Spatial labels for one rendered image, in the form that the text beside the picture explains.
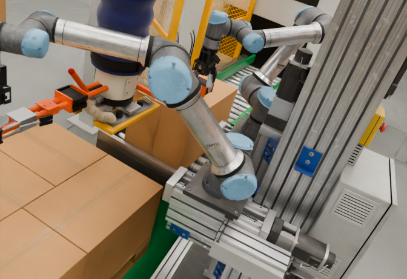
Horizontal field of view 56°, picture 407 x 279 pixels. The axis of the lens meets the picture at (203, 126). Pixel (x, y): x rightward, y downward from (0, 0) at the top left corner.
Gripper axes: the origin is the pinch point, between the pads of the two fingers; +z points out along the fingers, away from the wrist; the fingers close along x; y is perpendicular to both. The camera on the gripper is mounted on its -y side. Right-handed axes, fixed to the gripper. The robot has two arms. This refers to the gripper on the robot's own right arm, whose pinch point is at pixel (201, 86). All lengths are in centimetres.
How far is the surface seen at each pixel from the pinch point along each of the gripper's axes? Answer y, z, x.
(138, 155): -8, 62, -29
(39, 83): -96, 120, -206
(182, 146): -12.4, 43.9, -6.1
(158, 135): -12, 45, -22
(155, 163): -8, 60, -18
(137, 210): 23, 67, -5
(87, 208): 40, 66, -23
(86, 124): -75, 118, -127
